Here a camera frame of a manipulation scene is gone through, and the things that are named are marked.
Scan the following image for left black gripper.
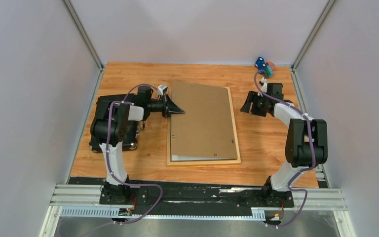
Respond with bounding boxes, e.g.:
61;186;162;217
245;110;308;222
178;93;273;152
148;93;186;119

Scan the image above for brown backing board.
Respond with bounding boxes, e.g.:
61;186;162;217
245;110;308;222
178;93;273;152
170;80;238;161

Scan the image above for photo print board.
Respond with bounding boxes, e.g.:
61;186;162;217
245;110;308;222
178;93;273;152
171;155;210;162

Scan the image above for wooden picture frame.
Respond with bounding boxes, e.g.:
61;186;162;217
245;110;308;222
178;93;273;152
166;85;242;167

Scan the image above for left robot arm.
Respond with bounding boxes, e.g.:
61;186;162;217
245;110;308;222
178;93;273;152
90;83;185;204

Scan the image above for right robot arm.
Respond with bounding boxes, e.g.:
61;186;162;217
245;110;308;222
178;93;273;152
240;83;328;206

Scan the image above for blue green toy blocks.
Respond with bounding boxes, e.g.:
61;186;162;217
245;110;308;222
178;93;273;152
254;57;274;78

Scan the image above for orange round object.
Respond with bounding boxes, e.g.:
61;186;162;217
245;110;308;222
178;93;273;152
266;61;275;70

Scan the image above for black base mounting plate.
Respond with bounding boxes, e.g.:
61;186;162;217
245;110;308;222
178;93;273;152
68;177;294;216

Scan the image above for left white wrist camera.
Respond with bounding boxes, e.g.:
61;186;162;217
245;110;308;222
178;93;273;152
157;84;168;96

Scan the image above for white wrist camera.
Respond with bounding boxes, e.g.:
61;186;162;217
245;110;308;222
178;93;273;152
260;77;268;93
157;84;168;96

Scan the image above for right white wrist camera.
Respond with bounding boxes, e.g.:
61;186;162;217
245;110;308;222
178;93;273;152
260;77;268;93

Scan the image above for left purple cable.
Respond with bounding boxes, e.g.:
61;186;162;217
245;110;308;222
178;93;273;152
55;83;163;237

